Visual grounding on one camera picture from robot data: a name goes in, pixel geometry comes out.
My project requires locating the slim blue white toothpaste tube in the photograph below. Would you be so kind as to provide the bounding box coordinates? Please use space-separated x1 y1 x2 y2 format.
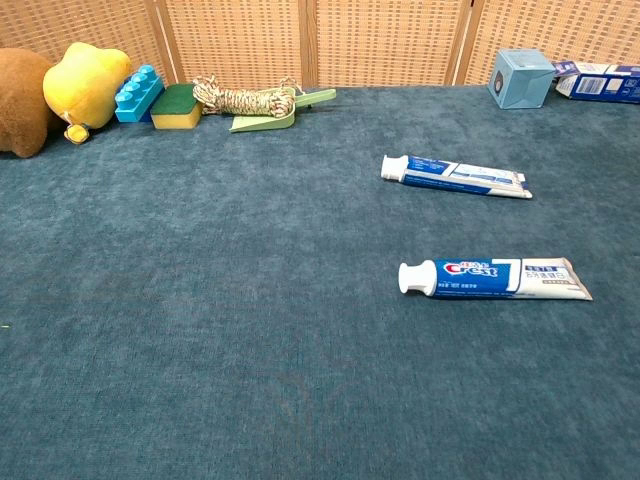
380 154 534 201

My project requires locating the large Crest logo toothpaste tube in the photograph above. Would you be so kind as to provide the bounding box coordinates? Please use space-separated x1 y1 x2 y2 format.
398 257 594 302

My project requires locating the blue toothpaste carton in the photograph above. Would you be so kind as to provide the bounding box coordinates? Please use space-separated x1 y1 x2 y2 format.
552 59 640 105

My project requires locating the blue table cloth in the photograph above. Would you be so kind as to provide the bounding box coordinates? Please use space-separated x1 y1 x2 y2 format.
0 84 640 480

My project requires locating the light green dustpan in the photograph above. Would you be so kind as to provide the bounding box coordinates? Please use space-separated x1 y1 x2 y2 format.
229 85 338 134

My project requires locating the green yellow sponge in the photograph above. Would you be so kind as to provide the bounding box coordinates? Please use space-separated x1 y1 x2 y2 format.
150 83 204 131

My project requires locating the wicker folding screen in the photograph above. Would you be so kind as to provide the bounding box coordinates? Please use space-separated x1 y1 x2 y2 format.
0 0 640 89

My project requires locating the blue toy building block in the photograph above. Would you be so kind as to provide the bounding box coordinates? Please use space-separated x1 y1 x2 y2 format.
114 64 166 124

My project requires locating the light blue cardboard box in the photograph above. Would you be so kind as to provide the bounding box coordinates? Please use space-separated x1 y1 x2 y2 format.
487 47 557 110

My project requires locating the yellow pear plush toy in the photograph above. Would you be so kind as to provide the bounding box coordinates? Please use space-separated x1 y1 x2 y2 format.
42 42 134 146

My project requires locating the brown plush toy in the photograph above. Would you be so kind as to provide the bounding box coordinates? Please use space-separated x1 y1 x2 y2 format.
0 47 64 160

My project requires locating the braided rope bundle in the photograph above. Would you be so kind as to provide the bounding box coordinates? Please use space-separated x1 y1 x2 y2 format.
192 73 297 117

